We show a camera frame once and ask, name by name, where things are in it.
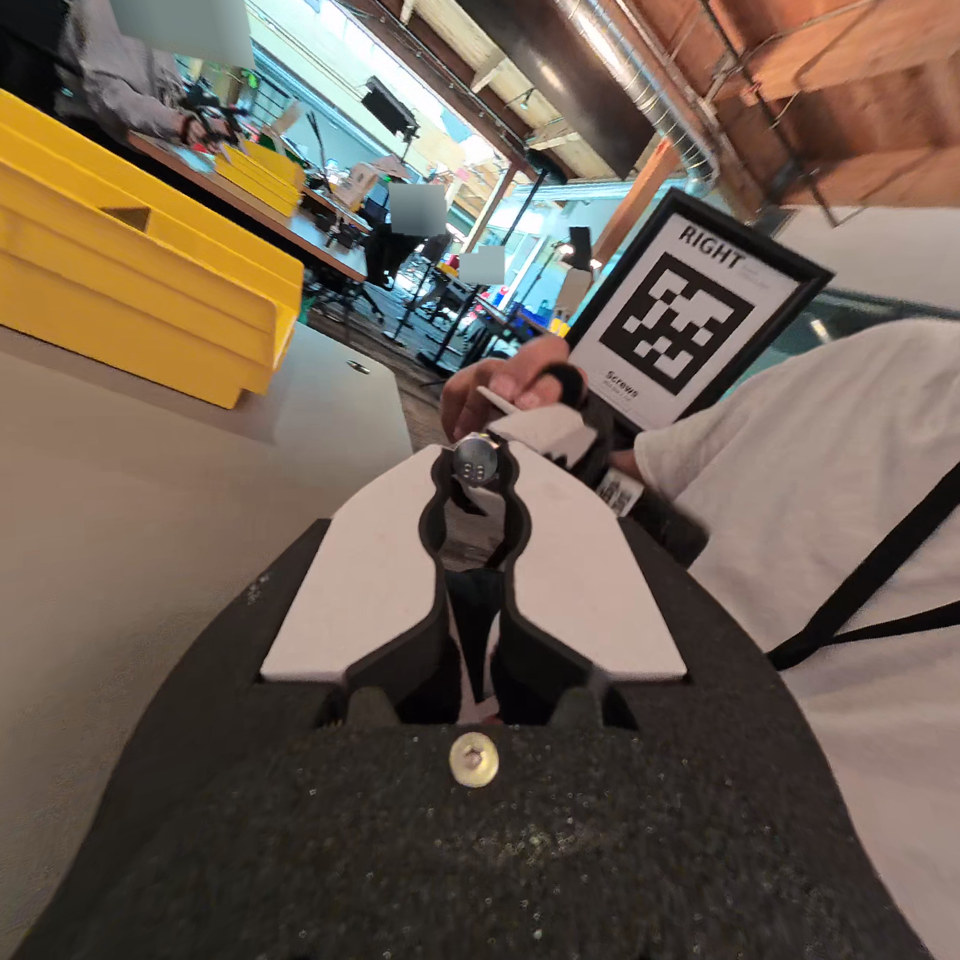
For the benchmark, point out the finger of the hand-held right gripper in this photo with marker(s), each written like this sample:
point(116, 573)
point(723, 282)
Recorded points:
point(547, 427)
point(466, 499)

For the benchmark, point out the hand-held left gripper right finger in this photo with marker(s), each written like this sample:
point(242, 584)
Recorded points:
point(592, 592)

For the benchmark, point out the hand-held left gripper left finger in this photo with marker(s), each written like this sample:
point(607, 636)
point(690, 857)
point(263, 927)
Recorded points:
point(360, 585)

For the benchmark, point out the steel hex bolt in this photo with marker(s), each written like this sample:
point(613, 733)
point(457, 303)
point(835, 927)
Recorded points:
point(476, 465)

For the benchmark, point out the steel hex nut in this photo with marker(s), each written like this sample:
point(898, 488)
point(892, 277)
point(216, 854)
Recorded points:
point(480, 436)

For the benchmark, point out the yellow plastic bin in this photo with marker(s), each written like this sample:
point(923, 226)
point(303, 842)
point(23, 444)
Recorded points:
point(112, 300)

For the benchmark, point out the person's right forearm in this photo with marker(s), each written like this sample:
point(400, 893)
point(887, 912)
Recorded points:
point(626, 463)

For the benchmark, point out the grey desk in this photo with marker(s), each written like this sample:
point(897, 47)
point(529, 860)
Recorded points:
point(150, 525)

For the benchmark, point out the person's right hand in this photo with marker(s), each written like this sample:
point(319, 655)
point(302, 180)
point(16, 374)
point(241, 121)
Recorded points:
point(465, 397)

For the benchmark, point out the black-framed marker sign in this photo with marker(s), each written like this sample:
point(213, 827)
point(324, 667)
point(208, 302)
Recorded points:
point(645, 367)

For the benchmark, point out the person's white shirt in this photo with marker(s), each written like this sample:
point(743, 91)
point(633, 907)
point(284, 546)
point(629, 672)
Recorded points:
point(825, 487)

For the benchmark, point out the black lamp stand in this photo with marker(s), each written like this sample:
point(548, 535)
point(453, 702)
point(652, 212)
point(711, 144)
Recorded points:
point(544, 161)

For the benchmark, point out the wooden work table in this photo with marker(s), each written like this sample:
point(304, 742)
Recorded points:
point(315, 244)

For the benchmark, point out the black ceiling beam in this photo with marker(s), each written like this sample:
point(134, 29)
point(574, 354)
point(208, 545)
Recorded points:
point(570, 75)

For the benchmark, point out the black studio light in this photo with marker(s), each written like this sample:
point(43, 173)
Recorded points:
point(390, 105)

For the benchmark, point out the stacked yellow bins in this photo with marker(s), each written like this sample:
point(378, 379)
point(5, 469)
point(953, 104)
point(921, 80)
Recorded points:
point(262, 180)

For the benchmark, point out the silver spiral duct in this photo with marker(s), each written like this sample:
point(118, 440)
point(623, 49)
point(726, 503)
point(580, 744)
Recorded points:
point(660, 105)

